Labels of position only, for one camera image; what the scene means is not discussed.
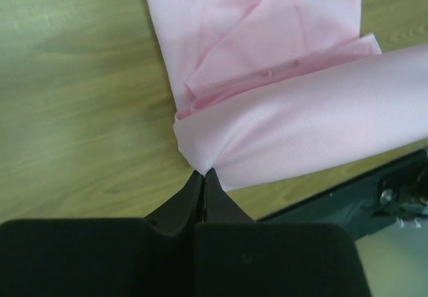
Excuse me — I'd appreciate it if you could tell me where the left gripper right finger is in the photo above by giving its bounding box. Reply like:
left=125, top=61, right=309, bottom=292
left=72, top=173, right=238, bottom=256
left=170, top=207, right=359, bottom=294
left=193, top=170, right=371, bottom=296

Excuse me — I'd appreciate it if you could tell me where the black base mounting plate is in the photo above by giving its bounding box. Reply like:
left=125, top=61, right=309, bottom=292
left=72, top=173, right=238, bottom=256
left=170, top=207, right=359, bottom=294
left=260, top=149, right=427, bottom=240

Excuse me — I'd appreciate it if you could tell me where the pink t shirt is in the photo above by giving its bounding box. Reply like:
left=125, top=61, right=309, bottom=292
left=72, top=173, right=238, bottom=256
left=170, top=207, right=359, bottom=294
left=147, top=0, right=427, bottom=191

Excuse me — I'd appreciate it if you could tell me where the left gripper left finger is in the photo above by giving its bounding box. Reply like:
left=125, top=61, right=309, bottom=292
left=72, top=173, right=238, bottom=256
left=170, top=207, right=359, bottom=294
left=1, top=172, right=204, bottom=296

